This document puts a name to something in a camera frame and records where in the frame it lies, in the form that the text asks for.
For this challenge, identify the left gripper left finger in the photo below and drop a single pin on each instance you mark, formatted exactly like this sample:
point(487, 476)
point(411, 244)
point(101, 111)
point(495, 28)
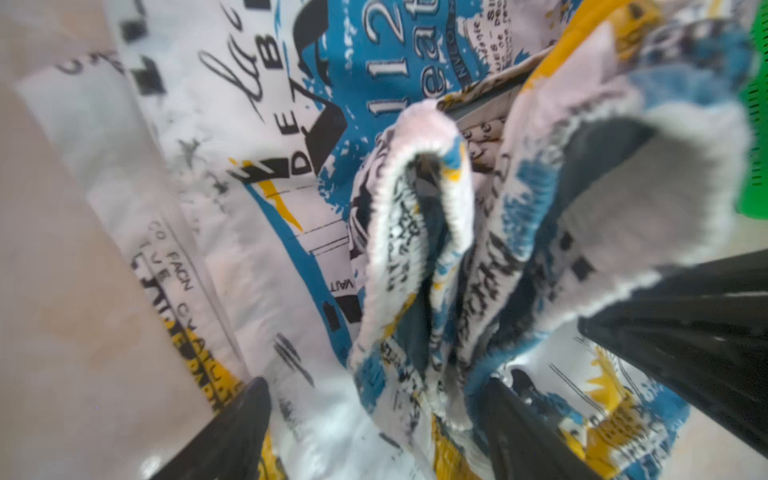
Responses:
point(229, 447)

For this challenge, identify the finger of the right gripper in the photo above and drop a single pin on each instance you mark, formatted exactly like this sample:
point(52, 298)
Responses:
point(702, 333)

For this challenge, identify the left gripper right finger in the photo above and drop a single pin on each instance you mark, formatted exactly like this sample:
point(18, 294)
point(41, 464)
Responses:
point(521, 447)

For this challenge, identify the colourful printed white shirt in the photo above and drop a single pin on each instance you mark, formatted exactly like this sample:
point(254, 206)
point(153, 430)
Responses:
point(380, 206)

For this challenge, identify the green plastic basket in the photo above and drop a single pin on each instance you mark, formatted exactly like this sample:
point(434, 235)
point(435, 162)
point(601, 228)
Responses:
point(753, 200)

